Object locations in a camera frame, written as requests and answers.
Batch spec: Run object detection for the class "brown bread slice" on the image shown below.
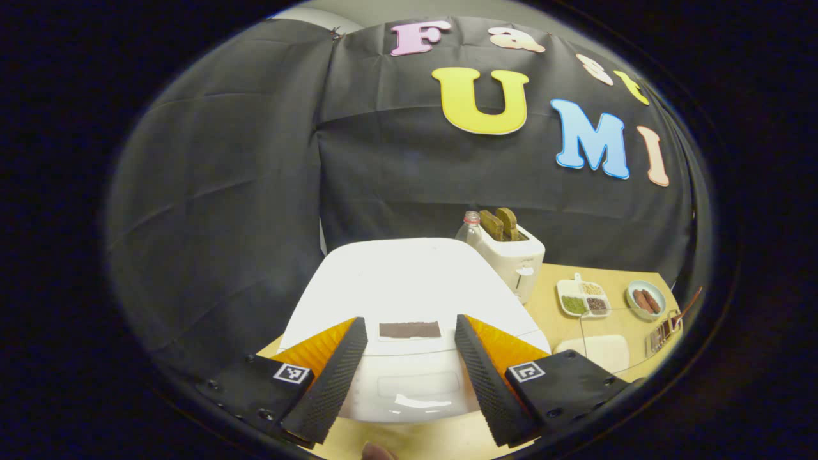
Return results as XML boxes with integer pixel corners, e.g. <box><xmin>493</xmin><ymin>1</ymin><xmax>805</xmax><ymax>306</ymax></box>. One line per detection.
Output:
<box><xmin>479</xmin><ymin>210</ymin><xmax>505</xmax><ymax>243</ymax></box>
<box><xmin>496</xmin><ymin>206</ymin><xmax>520</xmax><ymax>242</ymax></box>

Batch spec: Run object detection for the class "white rice cooker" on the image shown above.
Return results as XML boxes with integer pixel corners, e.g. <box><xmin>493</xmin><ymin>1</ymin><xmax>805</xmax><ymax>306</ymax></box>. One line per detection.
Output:
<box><xmin>278</xmin><ymin>238</ymin><xmax>552</xmax><ymax>424</ymax></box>

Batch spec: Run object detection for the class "white divided grain dish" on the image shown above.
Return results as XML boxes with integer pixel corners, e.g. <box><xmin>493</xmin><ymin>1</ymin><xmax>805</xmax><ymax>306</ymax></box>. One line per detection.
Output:
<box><xmin>556</xmin><ymin>273</ymin><xmax>611</xmax><ymax>318</ymax></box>

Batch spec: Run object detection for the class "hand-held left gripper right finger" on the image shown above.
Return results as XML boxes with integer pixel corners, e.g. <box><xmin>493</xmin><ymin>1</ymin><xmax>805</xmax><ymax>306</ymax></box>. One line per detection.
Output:
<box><xmin>454</xmin><ymin>313</ymin><xmax>631</xmax><ymax>449</ymax></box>

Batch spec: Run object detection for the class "white toaster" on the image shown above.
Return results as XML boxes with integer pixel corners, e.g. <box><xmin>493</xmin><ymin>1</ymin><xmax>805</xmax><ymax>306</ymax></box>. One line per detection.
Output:
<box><xmin>476</xmin><ymin>220</ymin><xmax>546</xmax><ymax>305</ymax></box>

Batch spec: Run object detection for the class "brown wooden spoon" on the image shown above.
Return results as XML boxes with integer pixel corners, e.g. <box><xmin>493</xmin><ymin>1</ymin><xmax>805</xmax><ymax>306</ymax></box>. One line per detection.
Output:
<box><xmin>665</xmin><ymin>286</ymin><xmax>704</xmax><ymax>334</ymax></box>

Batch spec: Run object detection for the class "clear chopstick holder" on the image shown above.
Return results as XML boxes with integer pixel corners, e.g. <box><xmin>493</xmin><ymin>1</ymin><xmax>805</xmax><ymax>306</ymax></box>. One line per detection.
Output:
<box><xmin>645</xmin><ymin>310</ymin><xmax>683</xmax><ymax>356</ymax></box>

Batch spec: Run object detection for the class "pale green plate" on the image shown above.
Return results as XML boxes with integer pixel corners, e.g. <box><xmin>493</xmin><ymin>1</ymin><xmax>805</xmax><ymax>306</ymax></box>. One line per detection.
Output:
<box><xmin>626</xmin><ymin>280</ymin><xmax>667</xmax><ymax>320</ymax></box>

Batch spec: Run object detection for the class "clear bottle with red cap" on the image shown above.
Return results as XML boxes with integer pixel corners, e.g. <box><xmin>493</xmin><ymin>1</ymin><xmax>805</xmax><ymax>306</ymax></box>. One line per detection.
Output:
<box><xmin>455</xmin><ymin>211</ymin><xmax>484</xmax><ymax>247</ymax></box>

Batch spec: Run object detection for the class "black backdrop cloth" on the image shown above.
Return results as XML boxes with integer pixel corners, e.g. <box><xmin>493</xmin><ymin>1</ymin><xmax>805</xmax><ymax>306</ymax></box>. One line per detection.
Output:
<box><xmin>105</xmin><ymin>16</ymin><xmax>697</xmax><ymax>378</ymax></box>

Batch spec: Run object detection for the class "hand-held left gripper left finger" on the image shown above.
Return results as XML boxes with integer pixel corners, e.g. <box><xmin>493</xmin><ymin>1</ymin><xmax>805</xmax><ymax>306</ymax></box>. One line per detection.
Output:
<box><xmin>194</xmin><ymin>316</ymin><xmax>370</xmax><ymax>448</ymax></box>

